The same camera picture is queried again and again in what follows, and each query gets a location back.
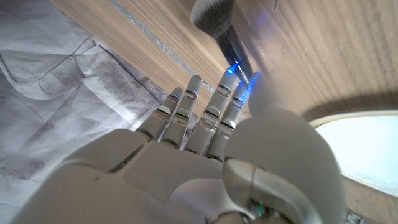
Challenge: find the white plate with gold rim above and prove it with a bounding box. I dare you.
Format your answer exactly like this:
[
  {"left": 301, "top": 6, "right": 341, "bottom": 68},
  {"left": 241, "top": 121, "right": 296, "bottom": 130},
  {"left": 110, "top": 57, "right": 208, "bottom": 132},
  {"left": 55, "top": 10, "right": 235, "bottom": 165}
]
[{"left": 307, "top": 109, "right": 398, "bottom": 198}]

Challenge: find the black makeup brush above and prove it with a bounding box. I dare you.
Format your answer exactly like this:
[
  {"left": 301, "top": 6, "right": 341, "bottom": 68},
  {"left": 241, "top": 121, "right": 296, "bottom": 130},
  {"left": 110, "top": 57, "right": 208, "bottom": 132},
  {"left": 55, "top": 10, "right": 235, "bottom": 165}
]
[{"left": 190, "top": 0, "right": 254, "bottom": 90}]

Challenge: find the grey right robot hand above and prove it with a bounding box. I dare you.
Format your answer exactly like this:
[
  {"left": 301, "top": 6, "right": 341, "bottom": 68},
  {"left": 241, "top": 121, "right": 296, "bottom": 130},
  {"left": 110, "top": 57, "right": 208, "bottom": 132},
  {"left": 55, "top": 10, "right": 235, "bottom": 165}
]
[{"left": 11, "top": 67, "right": 348, "bottom": 224}]

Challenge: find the printed fabric backdrop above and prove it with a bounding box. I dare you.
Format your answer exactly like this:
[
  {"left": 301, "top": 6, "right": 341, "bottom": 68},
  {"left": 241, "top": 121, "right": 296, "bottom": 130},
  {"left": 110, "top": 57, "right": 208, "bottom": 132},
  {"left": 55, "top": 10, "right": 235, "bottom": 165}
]
[{"left": 0, "top": 0, "right": 200, "bottom": 224}]

